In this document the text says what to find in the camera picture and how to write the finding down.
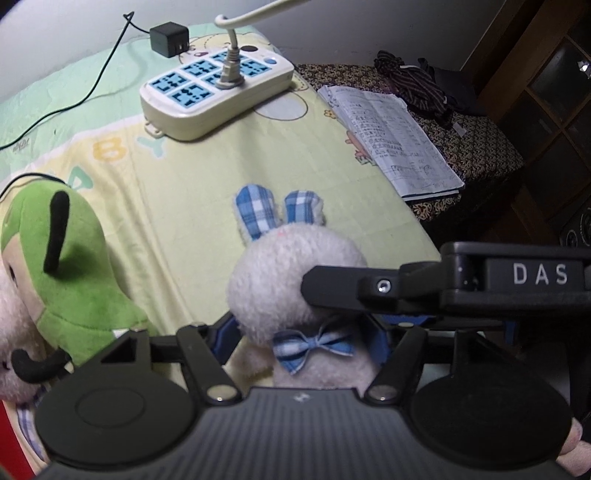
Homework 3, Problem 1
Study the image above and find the white bunny plush toy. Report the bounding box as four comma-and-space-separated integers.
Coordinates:
226, 184, 379, 394

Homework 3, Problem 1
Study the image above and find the green plush toy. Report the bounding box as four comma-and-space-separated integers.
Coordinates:
1, 180, 157, 366

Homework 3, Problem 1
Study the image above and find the open paper notebook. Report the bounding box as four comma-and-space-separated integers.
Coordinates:
318, 86, 464, 201

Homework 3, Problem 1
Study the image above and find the floral patterned cloth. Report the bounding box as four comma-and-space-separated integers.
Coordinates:
297, 64, 524, 222

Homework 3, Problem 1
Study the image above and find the green yellow baby blanket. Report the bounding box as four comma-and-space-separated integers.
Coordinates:
1, 40, 438, 334

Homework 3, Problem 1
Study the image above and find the dark striped clothing pile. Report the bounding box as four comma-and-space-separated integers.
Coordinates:
374, 50, 454, 129

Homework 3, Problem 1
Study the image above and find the red cardboard box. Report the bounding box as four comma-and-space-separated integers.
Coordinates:
0, 404, 34, 480

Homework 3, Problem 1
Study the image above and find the white blue power strip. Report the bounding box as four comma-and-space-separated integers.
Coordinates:
139, 47, 294, 142

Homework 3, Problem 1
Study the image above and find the black power adapter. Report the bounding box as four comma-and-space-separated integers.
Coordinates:
148, 22, 189, 58

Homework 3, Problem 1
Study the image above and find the white plug and cable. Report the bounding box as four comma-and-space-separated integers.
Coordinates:
214, 0, 311, 90

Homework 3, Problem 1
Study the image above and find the black thin cable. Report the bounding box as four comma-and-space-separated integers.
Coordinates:
0, 12, 151, 199

